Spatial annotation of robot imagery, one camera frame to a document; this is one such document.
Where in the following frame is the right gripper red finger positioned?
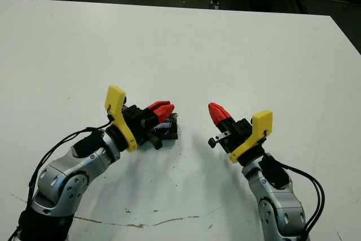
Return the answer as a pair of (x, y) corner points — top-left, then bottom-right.
(208, 103), (235, 137)
(210, 102), (240, 134)

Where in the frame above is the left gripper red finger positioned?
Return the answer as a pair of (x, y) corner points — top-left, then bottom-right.
(147, 100), (171, 115)
(154, 104), (175, 122)

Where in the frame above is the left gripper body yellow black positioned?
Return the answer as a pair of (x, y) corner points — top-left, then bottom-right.
(104, 85), (163, 152)

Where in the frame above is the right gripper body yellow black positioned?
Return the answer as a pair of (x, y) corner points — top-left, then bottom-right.
(208, 110), (274, 165)

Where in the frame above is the shiny black box lid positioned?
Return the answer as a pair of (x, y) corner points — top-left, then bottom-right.
(153, 112), (179, 140)

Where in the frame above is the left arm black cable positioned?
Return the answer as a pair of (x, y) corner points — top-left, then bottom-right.
(8, 124), (113, 241)

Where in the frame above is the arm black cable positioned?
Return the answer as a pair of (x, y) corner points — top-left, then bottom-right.
(8, 124), (113, 241)
(269, 156), (325, 241)

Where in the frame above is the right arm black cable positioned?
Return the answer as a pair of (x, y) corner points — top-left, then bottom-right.
(269, 156), (325, 241)

